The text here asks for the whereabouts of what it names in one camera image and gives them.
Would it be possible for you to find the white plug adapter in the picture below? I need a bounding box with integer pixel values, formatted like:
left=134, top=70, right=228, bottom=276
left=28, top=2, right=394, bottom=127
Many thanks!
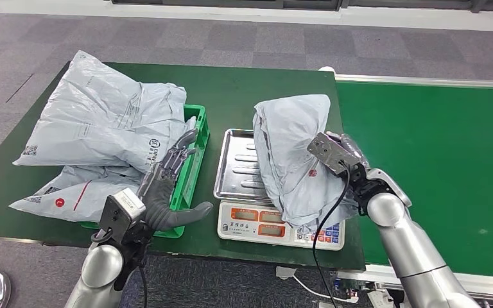
left=275, top=266, right=297, bottom=280

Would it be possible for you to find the white power cable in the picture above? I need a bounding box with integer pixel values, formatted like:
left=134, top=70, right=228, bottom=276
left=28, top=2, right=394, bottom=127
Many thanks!
left=292, top=275, right=359, bottom=304

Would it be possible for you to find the large grey express parcel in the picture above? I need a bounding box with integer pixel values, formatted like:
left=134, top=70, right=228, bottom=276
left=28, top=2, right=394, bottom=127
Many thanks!
left=12, top=50, right=188, bottom=173

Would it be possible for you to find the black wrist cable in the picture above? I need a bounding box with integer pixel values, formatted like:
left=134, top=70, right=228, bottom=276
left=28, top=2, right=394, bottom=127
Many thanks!
left=91, top=229, right=148, bottom=308
left=312, top=166, right=352, bottom=308

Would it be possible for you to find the crumpled grey plastic parcel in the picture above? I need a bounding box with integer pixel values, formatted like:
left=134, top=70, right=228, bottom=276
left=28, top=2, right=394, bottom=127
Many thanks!
left=178, top=115, right=197, bottom=141

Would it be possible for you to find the green plastic crate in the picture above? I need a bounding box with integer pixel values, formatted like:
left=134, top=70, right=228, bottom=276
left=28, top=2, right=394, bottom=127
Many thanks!
left=80, top=104, right=211, bottom=240

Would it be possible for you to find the worn right wrist camera box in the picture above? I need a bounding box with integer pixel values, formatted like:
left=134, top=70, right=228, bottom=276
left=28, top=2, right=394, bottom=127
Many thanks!
left=306, top=132, right=362, bottom=177

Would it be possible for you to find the grey parcel with red spot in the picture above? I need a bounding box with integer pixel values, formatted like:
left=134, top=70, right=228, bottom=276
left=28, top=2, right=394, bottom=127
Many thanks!
left=252, top=94, right=360, bottom=232

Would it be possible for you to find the white scale with steel tray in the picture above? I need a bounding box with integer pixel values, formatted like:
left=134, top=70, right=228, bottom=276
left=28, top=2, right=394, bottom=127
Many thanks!
left=213, top=128, right=346, bottom=252

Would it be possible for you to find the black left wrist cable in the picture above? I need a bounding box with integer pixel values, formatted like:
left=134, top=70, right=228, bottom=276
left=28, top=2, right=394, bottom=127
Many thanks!
left=91, top=229, right=148, bottom=308

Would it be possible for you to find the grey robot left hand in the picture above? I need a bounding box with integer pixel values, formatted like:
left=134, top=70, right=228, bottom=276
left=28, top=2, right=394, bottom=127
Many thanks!
left=137, top=128, right=214, bottom=232

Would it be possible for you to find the white power strip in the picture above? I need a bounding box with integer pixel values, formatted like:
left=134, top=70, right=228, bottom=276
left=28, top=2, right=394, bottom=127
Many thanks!
left=367, top=289, right=394, bottom=308

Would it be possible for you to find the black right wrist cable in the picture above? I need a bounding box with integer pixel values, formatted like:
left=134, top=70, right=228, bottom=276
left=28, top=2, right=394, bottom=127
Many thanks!
left=312, top=166, right=352, bottom=308

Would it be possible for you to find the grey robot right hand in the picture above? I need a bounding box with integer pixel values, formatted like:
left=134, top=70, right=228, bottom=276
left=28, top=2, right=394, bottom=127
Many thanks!
left=326, top=132, right=370, bottom=170

